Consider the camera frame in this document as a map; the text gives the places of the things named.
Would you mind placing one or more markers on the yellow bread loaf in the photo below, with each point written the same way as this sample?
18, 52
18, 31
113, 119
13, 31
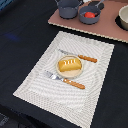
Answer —
70, 64

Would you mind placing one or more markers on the red tomato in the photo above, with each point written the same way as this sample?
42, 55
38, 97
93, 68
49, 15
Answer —
89, 15

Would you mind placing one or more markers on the grey two-handled pot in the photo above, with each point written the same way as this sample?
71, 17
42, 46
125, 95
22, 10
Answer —
68, 9

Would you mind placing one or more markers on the beige round plate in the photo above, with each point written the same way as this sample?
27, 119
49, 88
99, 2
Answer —
72, 73

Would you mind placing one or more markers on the white woven placemat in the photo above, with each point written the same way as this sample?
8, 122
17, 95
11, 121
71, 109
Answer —
73, 104

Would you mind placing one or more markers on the brown stove top board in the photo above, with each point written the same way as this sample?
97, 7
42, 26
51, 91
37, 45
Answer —
105, 27

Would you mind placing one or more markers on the black burner under saucepan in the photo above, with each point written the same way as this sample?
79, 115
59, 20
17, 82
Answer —
100, 5

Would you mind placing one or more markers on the beige bowl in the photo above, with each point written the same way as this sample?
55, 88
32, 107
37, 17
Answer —
123, 14

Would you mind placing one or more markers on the knife with wooden handle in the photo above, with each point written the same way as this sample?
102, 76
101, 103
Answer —
80, 56

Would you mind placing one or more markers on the fork with wooden handle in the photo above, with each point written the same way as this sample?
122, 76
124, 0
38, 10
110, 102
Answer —
65, 80

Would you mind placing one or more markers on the grey saucepan with handle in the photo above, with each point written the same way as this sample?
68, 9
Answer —
93, 9

